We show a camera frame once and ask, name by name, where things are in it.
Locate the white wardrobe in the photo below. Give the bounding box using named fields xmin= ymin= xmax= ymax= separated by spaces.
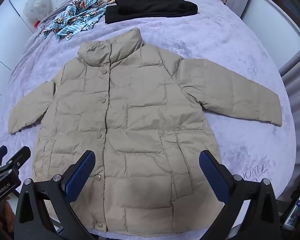
xmin=0 ymin=0 xmax=44 ymax=128

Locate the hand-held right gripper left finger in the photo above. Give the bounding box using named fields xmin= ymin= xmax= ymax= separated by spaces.
xmin=14 ymin=150 xmax=97 ymax=240

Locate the blue monkey print garment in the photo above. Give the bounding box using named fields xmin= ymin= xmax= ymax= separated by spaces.
xmin=42 ymin=0 xmax=109 ymax=42

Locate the black folded garment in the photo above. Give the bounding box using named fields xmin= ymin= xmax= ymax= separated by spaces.
xmin=104 ymin=0 xmax=199 ymax=25

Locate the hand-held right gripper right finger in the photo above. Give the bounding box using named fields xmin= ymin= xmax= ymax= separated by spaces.
xmin=199 ymin=150 xmax=282 ymax=240

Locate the white covered fan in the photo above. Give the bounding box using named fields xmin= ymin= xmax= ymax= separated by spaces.
xmin=23 ymin=0 xmax=50 ymax=27

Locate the beige puffer jacket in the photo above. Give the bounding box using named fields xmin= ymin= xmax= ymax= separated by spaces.
xmin=8 ymin=27 xmax=283 ymax=237

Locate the person's left hand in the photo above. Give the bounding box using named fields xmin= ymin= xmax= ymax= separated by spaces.
xmin=0 ymin=199 xmax=17 ymax=233

